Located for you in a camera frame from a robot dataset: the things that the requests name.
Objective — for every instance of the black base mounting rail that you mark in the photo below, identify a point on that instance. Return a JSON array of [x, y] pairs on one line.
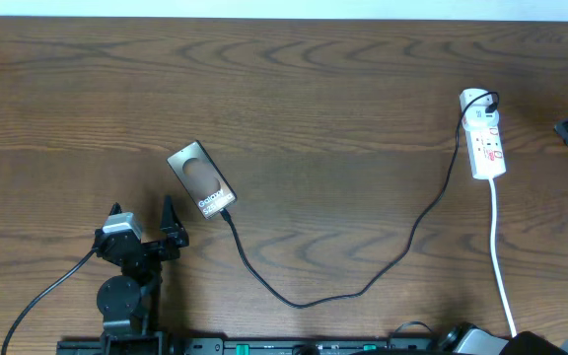
[[218, 346]]

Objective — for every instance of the Galaxy S25 Ultra smartphone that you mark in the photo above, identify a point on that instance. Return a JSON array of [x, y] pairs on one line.
[[203, 181]]

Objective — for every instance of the white power strip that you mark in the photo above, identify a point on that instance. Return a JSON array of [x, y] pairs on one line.
[[479, 120]]

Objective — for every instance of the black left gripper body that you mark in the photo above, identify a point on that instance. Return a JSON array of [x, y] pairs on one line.
[[155, 257]]

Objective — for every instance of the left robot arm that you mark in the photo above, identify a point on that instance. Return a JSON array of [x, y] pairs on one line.
[[129, 302]]

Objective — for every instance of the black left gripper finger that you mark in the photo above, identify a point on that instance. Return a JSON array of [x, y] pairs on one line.
[[114, 210], [171, 225]]

